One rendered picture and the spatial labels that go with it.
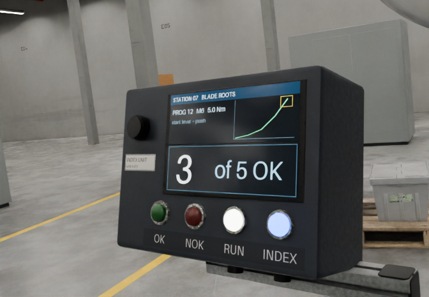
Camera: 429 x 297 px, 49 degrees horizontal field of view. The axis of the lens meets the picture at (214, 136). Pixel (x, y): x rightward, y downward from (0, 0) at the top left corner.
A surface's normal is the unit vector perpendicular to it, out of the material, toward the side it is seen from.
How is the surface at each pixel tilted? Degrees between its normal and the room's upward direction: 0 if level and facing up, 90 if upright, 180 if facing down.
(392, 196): 95
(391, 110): 90
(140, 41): 90
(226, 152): 75
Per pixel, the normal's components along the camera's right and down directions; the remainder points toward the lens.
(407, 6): -0.76, 0.65
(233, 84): -0.61, -0.11
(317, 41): -0.47, 0.14
